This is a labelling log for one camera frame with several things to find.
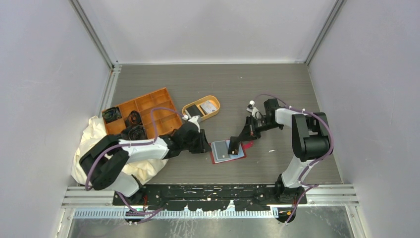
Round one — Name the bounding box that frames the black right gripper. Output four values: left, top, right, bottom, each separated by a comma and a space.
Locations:
237, 115, 282, 143

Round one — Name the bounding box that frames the red leather card holder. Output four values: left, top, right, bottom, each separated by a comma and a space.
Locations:
210, 140, 254, 165

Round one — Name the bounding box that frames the tan oval tray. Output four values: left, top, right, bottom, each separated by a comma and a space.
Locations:
181, 95, 220, 122

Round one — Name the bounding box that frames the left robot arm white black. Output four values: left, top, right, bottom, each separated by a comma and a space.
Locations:
79, 122, 210, 205

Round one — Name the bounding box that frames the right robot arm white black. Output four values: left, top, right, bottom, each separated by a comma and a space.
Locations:
227, 98, 334, 204

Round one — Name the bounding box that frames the orange compartment organizer tray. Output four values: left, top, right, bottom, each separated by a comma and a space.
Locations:
103, 88, 182, 139

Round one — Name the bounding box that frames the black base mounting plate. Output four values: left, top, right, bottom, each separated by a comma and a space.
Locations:
112, 184, 307, 212

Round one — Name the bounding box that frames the black roll in organizer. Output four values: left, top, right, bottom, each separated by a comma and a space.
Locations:
121, 125, 147, 140
125, 110, 142, 127

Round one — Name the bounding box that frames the dark bundle in organizer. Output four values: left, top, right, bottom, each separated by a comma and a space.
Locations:
102, 107, 122, 123

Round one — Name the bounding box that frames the cream cloth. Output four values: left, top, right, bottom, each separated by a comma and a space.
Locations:
71, 116, 167, 184

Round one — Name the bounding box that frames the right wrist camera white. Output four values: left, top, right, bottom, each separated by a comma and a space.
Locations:
246, 100, 261, 119

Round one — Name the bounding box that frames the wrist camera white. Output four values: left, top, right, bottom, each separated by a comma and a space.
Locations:
182, 115, 202, 131
246, 100, 261, 119

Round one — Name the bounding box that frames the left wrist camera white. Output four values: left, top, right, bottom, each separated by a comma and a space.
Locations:
182, 115, 202, 131

